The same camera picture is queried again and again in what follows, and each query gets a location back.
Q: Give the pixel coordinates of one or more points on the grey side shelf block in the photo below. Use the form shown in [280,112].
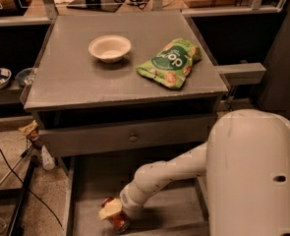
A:
[242,74]

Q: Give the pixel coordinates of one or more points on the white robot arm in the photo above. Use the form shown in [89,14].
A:
[246,162]

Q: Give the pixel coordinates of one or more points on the black metal stand leg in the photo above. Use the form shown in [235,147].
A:
[14,224]

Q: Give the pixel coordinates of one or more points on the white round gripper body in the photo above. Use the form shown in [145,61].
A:
[127,197]

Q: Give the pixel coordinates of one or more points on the grey upper drawer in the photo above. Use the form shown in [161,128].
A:
[127,135]

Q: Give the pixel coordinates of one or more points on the grey drawer cabinet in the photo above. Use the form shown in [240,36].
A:
[73,89]

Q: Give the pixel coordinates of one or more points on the grey glass bowl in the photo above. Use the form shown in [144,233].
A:
[25,77]

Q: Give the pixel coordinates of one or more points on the white paper bowl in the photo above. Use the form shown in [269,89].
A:
[109,48]

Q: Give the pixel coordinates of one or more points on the brown snack packet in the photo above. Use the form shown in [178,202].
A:
[30,131]

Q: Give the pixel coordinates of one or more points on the white plastic bottle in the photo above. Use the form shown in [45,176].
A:
[48,162]

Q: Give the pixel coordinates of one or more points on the red coke can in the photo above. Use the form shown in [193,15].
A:
[120,221]

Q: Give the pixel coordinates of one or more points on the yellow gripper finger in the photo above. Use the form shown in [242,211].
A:
[109,207]

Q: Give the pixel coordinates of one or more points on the grey open middle drawer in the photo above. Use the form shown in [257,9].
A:
[178,210]

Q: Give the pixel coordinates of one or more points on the green chip bag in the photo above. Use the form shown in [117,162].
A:
[173,64]

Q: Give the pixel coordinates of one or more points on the black monitor stand base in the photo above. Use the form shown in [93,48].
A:
[95,5]

